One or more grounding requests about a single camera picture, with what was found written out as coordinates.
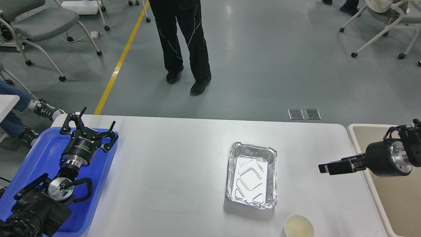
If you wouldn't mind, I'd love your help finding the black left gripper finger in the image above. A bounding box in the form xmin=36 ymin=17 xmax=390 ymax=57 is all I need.
xmin=96 ymin=121 xmax=119 ymax=153
xmin=59 ymin=106 xmax=87 ymax=135

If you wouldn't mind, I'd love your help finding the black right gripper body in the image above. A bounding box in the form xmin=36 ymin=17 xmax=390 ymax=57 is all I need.
xmin=362 ymin=140 xmax=412 ymax=177

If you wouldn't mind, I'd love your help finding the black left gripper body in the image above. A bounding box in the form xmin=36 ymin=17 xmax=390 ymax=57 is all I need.
xmin=61 ymin=129 xmax=100 ymax=168

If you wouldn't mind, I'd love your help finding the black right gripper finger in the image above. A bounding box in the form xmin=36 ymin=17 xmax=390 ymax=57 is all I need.
xmin=318 ymin=155 xmax=363 ymax=173
xmin=327 ymin=162 xmax=367 ymax=175

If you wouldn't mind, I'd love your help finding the white paper cup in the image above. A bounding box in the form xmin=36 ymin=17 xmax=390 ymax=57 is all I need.
xmin=284 ymin=215 xmax=315 ymax=237

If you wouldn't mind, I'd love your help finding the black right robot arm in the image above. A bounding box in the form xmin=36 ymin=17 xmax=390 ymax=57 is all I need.
xmin=318 ymin=119 xmax=421 ymax=177

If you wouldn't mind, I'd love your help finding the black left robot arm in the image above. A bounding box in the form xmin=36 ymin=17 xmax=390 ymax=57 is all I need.
xmin=1 ymin=109 xmax=119 ymax=237

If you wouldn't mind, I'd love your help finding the blue plastic tray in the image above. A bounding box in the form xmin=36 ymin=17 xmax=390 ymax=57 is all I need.
xmin=0 ymin=127 xmax=117 ymax=237

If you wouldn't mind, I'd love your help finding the beige plastic bin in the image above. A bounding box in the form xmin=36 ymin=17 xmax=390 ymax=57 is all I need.
xmin=347 ymin=123 xmax=421 ymax=237

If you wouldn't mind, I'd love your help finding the seated person in jeans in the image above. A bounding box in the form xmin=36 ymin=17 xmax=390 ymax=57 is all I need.
xmin=0 ymin=79 xmax=66 ymax=147

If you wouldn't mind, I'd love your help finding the right floor outlet cover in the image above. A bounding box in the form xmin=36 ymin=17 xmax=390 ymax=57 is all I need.
xmin=304 ymin=109 xmax=322 ymax=120

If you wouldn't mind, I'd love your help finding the floor outlet cover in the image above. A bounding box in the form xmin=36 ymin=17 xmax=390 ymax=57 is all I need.
xmin=288 ymin=109 xmax=304 ymax=120
xmin=304 ymin=109 xmax=322 ymax=120

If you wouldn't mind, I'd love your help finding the left floor outlet cover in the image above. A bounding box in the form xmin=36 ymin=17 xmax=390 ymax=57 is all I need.
xmin=288 ymin=109 xmax=304 ymax=120

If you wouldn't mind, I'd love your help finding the white side table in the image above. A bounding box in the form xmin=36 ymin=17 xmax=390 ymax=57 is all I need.
xmin=0 ymin=94 xmax=20 ymax=122

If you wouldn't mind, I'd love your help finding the aluminium foil tray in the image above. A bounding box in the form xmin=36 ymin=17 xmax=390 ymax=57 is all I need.
xmin=226 ymin=142 xmax=278 ymax=209

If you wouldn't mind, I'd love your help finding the white power adapter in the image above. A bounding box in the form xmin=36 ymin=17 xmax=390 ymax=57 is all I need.
xmin=90 ymin=31 xmax=101 ymax=39

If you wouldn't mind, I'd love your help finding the grey chair left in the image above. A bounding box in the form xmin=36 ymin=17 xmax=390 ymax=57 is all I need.
xmin=0 ymin=0 xmax=102 ymax=82

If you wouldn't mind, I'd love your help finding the white rolling cart base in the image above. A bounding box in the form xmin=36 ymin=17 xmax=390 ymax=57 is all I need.
xmin=61 ymin=0 xmax=110 ymax=31

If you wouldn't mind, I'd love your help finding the white chair right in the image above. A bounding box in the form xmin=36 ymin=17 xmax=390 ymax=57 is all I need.
xmin=339 ymin=0 xmax=421 ymax=60

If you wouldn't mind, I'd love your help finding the standing person in black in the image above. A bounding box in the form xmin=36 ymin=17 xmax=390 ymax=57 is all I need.
xmin=148 ymin=0 xmax=212 ymax=96

